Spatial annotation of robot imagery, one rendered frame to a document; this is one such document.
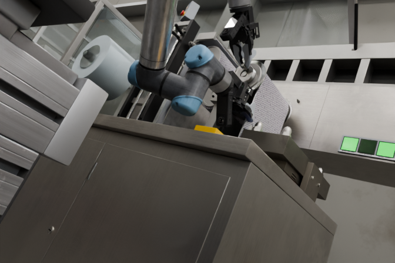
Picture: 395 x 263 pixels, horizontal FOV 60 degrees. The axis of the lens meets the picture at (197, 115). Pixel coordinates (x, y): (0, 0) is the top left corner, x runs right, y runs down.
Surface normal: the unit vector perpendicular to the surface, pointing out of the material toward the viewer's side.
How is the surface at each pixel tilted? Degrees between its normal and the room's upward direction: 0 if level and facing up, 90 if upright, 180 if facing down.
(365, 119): 90
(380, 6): 90
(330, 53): 90
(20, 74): 90
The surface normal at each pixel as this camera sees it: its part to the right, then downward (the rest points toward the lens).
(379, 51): -0.55, -0.49
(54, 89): 0.77, 0.12
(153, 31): -0.25, 0.53
